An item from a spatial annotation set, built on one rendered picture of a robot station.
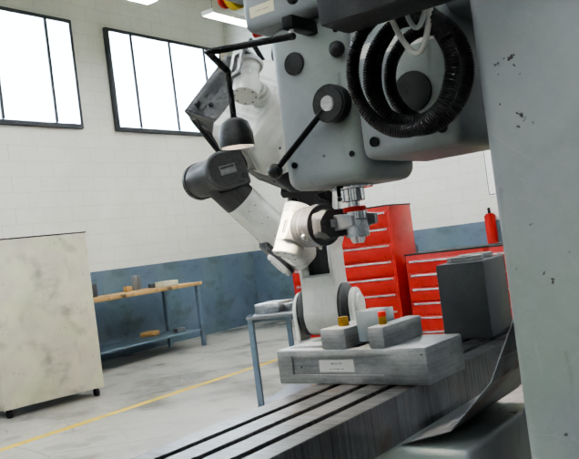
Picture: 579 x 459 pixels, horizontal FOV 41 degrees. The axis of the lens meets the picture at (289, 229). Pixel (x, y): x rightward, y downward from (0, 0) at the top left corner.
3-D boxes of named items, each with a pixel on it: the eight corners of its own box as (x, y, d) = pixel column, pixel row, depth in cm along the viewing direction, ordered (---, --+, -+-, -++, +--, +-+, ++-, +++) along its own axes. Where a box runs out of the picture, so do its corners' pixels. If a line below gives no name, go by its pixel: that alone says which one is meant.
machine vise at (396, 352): (279, 383, 160) (273, 331, 161) (321, 369, 172) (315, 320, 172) (430, 385, 139) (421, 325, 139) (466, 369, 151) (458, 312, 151)
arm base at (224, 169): (199, 213, 198) (173, 178, 195) (234, 185, 204) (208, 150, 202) (227, 203, 185) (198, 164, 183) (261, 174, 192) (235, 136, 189)
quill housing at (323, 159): (283, 193, 149) (262, 30, 150) (340, 191, 166) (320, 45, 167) (369, 178, 138) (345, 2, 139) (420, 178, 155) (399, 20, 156)
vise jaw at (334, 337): (321, 349, 153) (319, 329, 153) (362, 336, 165) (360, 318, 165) (346, 349, 149) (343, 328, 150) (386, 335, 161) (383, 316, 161)
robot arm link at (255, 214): (279, 272, 205) (218, 217, 198) (310, 235, 206) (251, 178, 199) (293, 280, 194) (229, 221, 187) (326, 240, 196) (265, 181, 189)
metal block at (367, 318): (359, 341, 153) (354, 311, 153) (374, 336, 158) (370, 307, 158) (380, 341, 150) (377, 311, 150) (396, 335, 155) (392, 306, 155)
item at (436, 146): (360, 161, 137) (341, 16, 137) (421, 163, 156) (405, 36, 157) (461, 142, 125) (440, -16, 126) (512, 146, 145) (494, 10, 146)
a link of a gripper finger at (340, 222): (357, 228, 149) (338, 230, 154) (354, 211, 149) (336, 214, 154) (350, 229, 148) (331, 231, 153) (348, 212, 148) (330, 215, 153)
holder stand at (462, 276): (444, 340, 191) (433, 260, 192) (468, 326, 211) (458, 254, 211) (492, 337, 186) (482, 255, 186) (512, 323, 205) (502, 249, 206)
